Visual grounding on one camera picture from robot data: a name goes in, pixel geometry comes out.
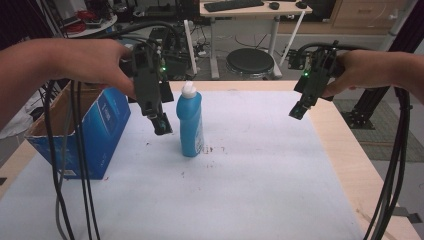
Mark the black keyboard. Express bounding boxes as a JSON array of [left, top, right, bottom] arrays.
[[203, 0, 265, 13]]

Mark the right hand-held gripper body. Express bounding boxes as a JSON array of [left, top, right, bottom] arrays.
[[288, 41, 344, 108]]

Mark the blue bottle with white cap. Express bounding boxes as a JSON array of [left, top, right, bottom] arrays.
[[175, 80, 205, 158]]

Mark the black cable bundle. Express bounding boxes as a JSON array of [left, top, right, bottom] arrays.
[[295, 41, 414, 240], [43, 20, 183, 240]]

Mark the round white table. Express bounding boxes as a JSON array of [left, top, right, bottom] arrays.
[[62, 13, 119, 39]]

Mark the blue cardboard box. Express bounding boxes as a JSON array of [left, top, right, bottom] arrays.
[[24, 81, 132, 181]]

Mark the black round stool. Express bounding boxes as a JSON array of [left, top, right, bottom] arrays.
[[225, 47, 275, 80]]

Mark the light wooden cabinet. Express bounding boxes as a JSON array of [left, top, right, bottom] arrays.
[[331, 0, 412, 30]]

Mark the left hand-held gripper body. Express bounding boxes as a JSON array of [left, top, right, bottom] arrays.
[[131, 39, 192, 118]]

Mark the white standing desk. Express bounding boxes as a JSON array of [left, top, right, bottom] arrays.
[[199, 0, 314, 80]]

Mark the person's left hand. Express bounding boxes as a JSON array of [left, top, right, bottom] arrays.
[[54, 37, 137, 99]]

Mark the black metal stand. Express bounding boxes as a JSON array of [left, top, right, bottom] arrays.
[[339, 85, 401, 130]]

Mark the person's right hand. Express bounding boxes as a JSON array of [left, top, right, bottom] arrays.
[[321, 49, 397, 99]]

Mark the white foam mat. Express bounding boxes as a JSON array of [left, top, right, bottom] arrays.
[[0, 89, 365, 240]]

